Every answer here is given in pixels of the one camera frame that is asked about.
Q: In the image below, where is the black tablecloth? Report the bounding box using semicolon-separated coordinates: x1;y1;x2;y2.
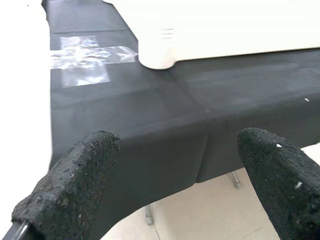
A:
41;0;320;240

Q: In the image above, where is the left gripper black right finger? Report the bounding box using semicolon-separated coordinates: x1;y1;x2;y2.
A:
236;126;320;240

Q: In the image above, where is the clear tape cross patch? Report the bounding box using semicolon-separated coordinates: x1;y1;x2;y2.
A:
49;34;140;88

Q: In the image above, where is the white plastic children table top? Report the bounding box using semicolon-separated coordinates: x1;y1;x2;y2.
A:
103;0;320;71

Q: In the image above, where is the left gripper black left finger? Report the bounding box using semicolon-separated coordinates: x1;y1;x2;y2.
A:
11;129;121;240

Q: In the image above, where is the grey metal table leg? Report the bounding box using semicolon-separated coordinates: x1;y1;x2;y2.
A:
231;171;242;189
144;203;155;226

